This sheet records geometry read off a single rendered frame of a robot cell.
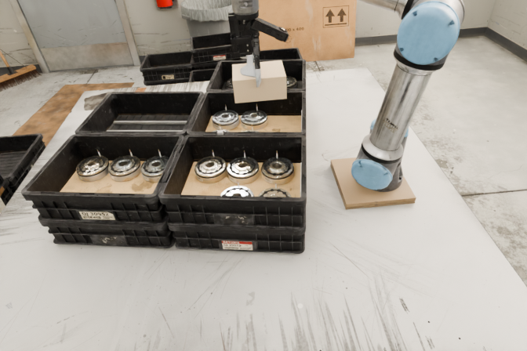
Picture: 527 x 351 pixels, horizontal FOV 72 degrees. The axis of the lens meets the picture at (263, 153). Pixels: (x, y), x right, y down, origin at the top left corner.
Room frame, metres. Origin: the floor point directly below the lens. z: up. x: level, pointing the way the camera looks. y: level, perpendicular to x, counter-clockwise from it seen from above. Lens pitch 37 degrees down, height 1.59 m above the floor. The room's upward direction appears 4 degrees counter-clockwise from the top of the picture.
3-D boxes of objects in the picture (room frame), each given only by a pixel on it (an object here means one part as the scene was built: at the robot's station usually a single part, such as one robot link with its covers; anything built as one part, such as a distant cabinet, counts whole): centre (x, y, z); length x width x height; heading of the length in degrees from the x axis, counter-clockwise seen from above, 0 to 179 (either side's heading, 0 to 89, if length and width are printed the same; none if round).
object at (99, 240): (0.88, 0.47, 0.76); 0.40 x 0.30 x 0.12; 82
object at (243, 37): (1.04, 0.03, 1.24); 0.09 x 0.08 x 0.12; 92
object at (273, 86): (1.04, 0.00, 1.08); 0.16 x 0.12 x 0.07; 92
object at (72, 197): (0.88, 0.47, 0.92); 0.40 x 0.30 x 0.02; 82
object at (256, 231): (0.83, 0.08, 0.76); 0.40 x 0.30 x 0.12; 82
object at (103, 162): (0.96, 0.57, 0.86); 0.10 x 0.10 x 0.01
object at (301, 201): (0.83, 0.08, 0.92); 0.40 x 0.30 x 0.02; 82
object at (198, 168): (0.91, 0.17, 0.86); 0.10 x 0.10 x 0.01
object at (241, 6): (1.04, 0.02, 1.32); 0.08 x 0.08 x 0.05
